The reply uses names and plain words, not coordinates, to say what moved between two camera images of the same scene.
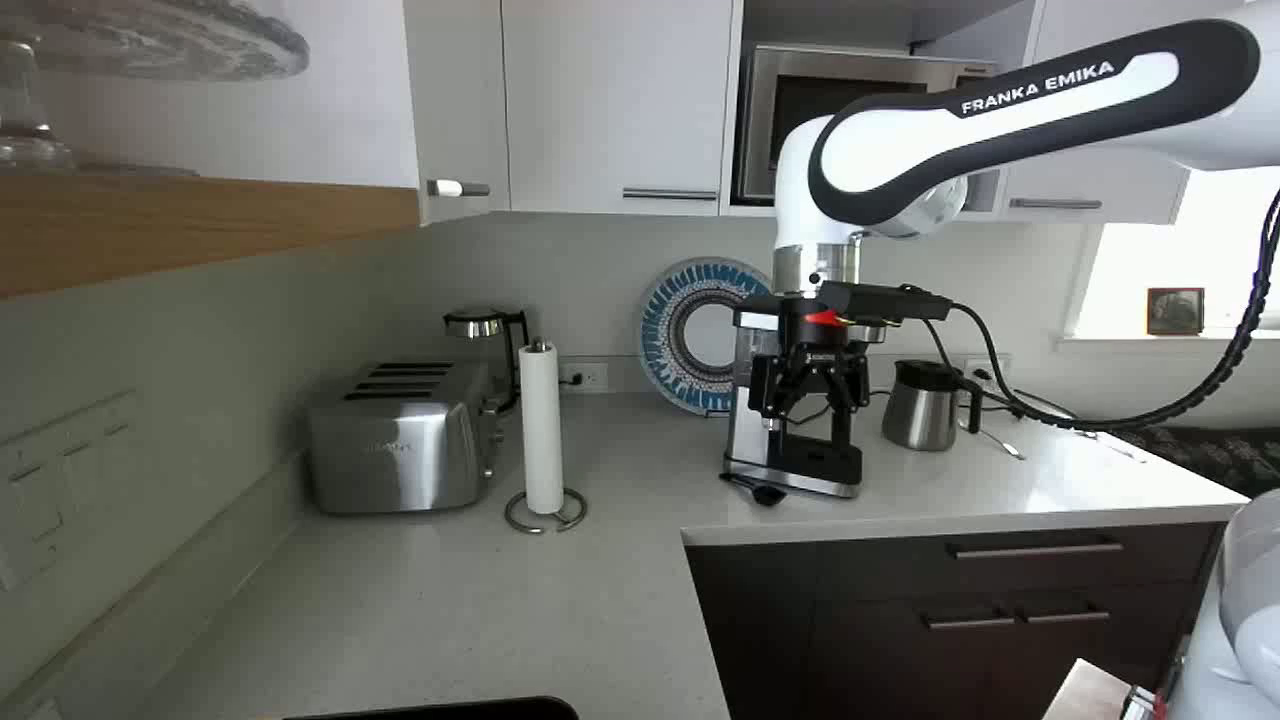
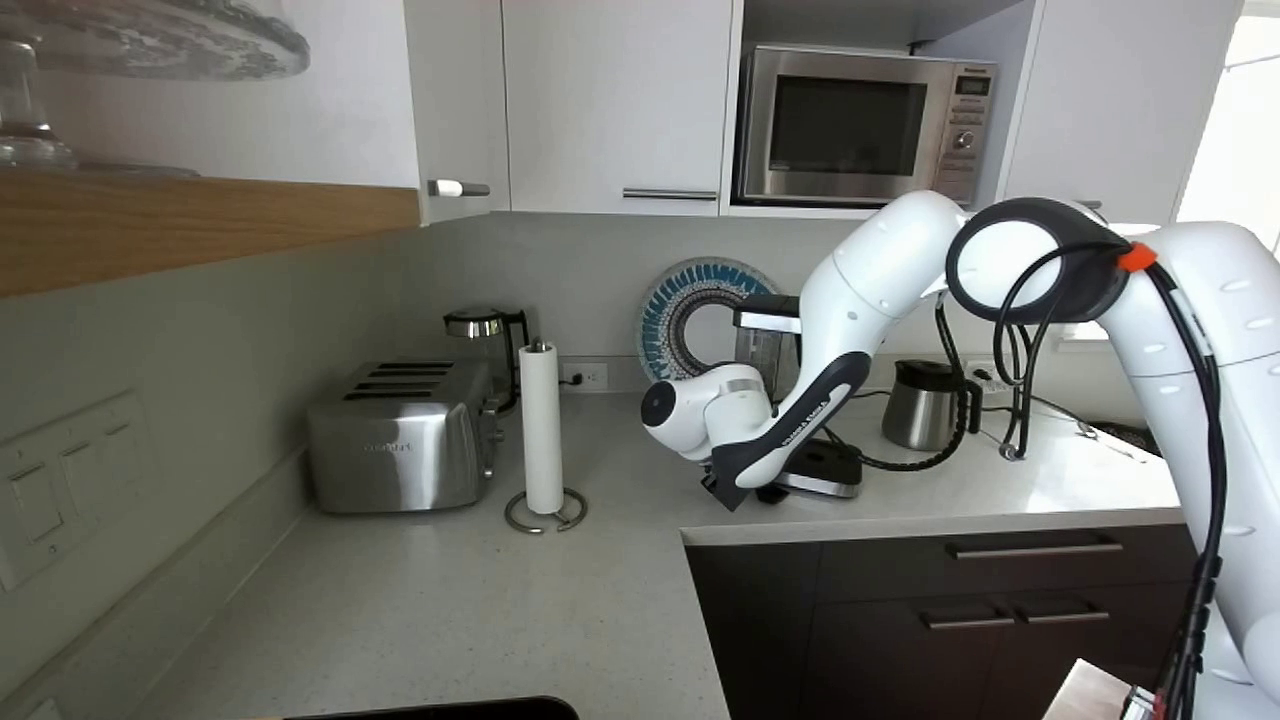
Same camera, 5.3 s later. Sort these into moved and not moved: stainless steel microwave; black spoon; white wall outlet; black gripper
Moved: black gripper
Not moved: stainless steel microwave; black spoon; white wall outlet
